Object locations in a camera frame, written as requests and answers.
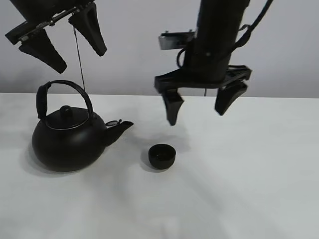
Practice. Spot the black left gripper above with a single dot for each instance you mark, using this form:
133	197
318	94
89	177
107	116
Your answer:
38	45

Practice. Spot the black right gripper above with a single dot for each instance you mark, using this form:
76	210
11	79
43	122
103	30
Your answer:
202	65

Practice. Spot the small black teacup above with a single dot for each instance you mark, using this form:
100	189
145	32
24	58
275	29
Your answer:
161	156

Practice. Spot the black round teapot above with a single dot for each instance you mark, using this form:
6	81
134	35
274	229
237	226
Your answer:
71	138

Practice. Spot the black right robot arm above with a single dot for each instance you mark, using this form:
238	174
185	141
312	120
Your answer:
219	20

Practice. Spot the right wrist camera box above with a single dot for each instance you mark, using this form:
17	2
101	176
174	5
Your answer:
175	40

